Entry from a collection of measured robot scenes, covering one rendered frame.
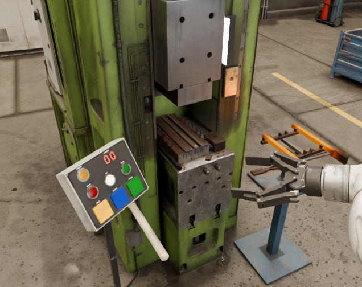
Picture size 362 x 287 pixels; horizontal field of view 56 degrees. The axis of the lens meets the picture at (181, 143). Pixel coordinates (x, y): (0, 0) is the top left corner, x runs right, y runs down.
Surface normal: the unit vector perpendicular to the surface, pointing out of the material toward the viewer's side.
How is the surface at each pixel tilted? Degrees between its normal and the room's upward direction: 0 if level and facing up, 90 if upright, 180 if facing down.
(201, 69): 90
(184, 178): 90
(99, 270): 0
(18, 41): 90
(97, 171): 60
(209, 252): 90
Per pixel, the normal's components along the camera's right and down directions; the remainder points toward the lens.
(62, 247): 0.00, -0.84
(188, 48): 0.49, 0.47
